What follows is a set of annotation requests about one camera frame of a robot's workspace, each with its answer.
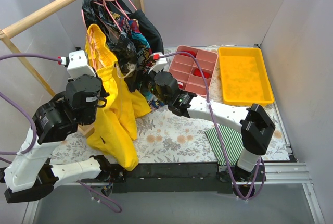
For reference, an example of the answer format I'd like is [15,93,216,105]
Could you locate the yellow shorts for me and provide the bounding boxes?
[85,24,151,171]

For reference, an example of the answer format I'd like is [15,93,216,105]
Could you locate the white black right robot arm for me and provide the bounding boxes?
[140,71,275,181]

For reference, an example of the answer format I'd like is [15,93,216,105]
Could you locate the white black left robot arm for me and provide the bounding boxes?
[1,74,111,203]

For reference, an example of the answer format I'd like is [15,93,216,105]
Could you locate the colourful comic print shorts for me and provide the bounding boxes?
[113,13,164,110]

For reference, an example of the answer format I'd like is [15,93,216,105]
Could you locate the dark leaf print shorts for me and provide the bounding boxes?
[81,0,137,78]

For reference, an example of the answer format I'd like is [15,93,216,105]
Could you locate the black shorts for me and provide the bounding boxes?
[106,0,164,53]

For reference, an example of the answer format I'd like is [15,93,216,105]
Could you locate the wooden clothes rack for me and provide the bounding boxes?
[1,0,145,137]

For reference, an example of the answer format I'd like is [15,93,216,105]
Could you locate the pink compartment organizer box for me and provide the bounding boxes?
[168,45,218,97]

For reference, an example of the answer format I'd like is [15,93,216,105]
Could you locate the red folded sock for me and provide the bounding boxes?
[180,50,197,58]
[193,68,210,79]

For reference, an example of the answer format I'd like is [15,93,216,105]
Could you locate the floral table mat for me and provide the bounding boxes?
[54,46,291,164]

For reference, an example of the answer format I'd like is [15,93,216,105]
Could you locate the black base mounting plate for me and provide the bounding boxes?
[80,163,266,195]

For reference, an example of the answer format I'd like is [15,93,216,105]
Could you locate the yellow plastic tray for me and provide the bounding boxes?
[218,46,274,106]

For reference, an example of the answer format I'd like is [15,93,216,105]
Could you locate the green white striped cloth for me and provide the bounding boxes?
[205,125,243,166]

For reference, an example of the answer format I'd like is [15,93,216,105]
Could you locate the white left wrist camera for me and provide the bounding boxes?
[58,49,96,80]

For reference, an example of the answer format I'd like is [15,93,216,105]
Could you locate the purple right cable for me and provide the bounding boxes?
[159,53,266,202]

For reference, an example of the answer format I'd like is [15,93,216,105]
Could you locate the purple cable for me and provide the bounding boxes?
[0,54,123,214]
[159,53,266,202]

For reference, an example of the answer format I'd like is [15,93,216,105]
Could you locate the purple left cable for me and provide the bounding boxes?
[0,54,123,214]

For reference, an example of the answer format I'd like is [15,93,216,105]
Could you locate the aluminium frame rail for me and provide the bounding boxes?
[23,163,324,223]

